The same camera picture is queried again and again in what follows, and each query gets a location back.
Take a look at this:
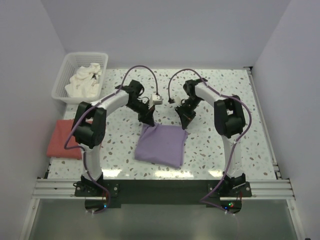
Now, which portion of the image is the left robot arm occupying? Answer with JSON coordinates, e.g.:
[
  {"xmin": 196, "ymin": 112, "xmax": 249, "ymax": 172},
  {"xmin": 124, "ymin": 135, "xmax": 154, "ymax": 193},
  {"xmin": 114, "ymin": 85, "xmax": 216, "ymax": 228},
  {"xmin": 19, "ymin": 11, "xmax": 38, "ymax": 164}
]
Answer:
[{"xmin": 71, "ymin": 80, "xmax": 160, "ymax": 196}]

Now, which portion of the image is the purple t shirt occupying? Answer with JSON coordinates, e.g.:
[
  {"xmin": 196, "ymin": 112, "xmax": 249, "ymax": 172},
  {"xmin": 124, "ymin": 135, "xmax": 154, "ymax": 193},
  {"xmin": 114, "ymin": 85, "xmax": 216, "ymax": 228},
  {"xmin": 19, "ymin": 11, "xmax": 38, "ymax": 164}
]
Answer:
[{"xmin": 134, "ymin": 123, "xmax": 188, "ymax": 169}]

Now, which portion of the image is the white crumpled t shirt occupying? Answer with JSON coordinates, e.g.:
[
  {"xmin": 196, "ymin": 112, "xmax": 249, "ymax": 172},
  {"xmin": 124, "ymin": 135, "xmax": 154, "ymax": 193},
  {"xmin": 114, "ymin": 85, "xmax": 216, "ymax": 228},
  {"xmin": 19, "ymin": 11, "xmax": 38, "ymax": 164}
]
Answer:
[{"xmin": 64, "ymin": 62, "xmax": 102, "ymax": 98}]

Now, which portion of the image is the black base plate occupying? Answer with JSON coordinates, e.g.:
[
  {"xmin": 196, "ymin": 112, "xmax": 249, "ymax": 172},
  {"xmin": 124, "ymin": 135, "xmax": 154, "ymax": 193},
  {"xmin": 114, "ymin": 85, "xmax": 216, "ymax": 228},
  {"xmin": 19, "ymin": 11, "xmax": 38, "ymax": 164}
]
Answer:
[{"xmin": 73, "ymin": 178, "xmax": 252, "ymax": 213}]

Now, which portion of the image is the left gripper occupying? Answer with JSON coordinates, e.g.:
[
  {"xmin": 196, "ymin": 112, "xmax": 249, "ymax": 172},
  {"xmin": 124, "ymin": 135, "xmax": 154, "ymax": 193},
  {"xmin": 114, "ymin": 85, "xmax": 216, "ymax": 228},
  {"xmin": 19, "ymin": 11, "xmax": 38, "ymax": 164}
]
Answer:
[{"xmin": 126, "ymin": 99, "xmax": 155, "ymax": 127}]

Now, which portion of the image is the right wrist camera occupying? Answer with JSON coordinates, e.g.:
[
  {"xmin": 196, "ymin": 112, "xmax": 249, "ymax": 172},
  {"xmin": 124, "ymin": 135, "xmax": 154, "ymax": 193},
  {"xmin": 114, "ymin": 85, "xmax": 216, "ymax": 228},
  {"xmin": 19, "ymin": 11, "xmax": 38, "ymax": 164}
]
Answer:
[{"xmin": 168, "ymin": 96, "xmax": 182, "ymax": 106}]

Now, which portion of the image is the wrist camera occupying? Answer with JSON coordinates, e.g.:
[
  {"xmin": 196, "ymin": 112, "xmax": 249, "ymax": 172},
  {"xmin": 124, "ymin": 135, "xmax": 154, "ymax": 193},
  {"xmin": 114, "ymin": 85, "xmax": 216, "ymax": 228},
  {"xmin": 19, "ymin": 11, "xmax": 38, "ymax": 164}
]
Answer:
[
  {"xmin": 168, "ymin": 96, "xmax": 182, "ymax": 106},
  {"xmin": 149, "ymin": 94, "xmax": 163, "ymax": 108}
]

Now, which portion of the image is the white plastic laundry basket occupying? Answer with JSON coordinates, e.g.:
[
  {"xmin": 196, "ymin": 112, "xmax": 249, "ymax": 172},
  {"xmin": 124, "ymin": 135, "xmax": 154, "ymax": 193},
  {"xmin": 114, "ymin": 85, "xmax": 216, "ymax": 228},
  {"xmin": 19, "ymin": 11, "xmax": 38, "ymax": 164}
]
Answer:
[{"xmin": 51, "ymin": 52, "xmax": 108, "ymax": 104}]

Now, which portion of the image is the aluminium front rail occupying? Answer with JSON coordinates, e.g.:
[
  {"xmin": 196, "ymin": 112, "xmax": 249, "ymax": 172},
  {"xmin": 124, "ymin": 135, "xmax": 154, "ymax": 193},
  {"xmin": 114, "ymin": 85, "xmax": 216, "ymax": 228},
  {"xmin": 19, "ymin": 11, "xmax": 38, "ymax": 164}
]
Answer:
[{"xmin": 32, "ymin": 179, "xmax": 295, "ymax": 200}]

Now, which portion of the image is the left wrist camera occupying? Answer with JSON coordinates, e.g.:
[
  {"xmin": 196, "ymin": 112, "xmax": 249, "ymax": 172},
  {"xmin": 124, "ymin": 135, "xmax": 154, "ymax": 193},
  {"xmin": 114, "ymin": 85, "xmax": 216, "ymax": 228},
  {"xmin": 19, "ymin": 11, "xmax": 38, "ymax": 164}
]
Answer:
[{"xmin": 149, "ymin": 94, "xmax": 163, "ymax": 108}]

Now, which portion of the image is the folded red t shirt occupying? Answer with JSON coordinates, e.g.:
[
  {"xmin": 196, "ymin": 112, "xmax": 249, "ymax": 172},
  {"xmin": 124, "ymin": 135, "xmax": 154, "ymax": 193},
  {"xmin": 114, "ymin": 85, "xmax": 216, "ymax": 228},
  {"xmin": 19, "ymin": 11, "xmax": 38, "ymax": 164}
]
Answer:
[{"xmin": 46, "ymin": 119, "xmax": 82, "ymax": 160}]

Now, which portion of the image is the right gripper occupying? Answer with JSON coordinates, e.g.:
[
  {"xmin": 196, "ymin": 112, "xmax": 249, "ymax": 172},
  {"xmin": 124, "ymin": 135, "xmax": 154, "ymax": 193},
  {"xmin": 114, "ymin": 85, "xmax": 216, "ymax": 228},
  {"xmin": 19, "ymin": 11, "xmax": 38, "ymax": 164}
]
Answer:
[{"xmin": 175, "ymin": 96, "xmax": 203, "ymax": 130}]

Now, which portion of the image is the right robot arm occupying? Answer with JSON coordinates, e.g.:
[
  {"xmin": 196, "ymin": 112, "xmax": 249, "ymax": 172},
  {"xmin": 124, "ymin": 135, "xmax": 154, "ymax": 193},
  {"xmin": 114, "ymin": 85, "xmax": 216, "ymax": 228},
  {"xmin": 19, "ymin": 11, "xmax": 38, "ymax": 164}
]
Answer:
[{"xmin": 175, "ymin": 79, "xmax": 246, "ymax": 197}]

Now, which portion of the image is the aluminium side rail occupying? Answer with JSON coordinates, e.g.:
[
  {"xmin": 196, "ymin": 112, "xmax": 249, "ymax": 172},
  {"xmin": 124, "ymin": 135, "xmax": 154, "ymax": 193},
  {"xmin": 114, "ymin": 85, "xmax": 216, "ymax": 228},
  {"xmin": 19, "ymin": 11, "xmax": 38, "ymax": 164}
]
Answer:
[{"xmin": 244, "ymin": 66, "xmax": 283, "ymax": 180}]

